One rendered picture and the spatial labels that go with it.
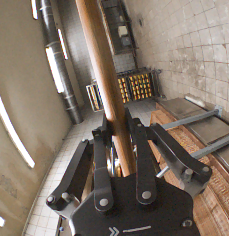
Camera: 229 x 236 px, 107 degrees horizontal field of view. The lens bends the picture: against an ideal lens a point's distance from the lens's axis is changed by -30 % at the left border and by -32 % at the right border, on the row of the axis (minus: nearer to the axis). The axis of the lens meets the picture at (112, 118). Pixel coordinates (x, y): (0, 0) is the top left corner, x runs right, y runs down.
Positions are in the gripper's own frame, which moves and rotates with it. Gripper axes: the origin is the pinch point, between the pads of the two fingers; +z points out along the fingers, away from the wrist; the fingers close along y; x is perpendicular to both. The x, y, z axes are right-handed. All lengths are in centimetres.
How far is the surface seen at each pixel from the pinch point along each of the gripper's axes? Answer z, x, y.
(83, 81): 494, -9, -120
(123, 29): 424, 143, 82
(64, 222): 26, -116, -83
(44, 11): 278, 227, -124
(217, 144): 36, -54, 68
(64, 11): 487, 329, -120
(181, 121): 83, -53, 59
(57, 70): 283, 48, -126
